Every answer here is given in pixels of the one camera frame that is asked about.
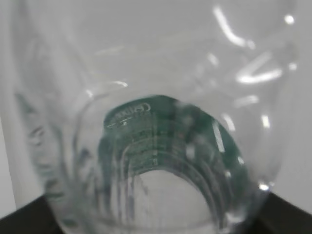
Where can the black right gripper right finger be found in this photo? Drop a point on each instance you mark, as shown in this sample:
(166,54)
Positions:
(277,216)

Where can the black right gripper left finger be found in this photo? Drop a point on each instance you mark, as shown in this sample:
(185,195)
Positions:
(33,218)

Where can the clear water bottle green label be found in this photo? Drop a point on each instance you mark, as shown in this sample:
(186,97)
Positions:
(152,116)

